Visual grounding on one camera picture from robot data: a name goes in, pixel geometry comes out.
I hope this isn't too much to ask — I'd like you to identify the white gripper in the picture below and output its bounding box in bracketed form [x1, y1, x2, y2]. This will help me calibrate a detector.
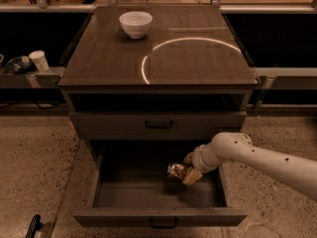
[182, 144, 222, 185]

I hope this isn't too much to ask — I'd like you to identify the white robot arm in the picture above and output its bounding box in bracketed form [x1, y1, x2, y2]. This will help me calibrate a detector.
[183, 132, 317, 200]

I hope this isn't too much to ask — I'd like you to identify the open middle drawer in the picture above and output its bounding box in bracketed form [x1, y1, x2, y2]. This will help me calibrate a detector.
[73, 141, 247, 227]

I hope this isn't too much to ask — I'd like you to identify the grey drawer cabinet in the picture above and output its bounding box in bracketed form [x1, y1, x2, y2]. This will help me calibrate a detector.
[56, 5, 259, 229]

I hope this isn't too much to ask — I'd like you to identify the white bowl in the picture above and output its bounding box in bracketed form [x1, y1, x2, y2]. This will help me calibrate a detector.
[119, 11, 153, 39]

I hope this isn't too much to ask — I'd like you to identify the black object on floor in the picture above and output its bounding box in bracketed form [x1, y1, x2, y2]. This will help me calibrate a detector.
[25, 214, 42, 238]

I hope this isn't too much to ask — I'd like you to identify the white paper cup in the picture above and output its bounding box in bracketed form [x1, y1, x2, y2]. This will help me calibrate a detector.
[29, 51, 50, 71]

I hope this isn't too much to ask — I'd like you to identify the dark patterned bowl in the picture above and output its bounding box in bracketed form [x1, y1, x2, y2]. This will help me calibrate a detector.
[5, 56, 33, 74]

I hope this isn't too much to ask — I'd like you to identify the black top drawer handle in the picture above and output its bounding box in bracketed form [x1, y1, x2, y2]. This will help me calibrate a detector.
[145, 120, 173, 129]

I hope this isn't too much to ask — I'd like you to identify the black drawer handle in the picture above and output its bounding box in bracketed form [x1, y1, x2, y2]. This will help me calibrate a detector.
[149, 217, 177, 229]
[145, 120, 173, 129]

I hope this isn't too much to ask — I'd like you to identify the black middle drawer handle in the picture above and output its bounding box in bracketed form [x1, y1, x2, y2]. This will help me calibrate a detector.
[149, 217, 177, 229]

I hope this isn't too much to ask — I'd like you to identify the black floor cable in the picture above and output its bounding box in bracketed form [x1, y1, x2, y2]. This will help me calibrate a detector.
[0, 100, 65, 111]

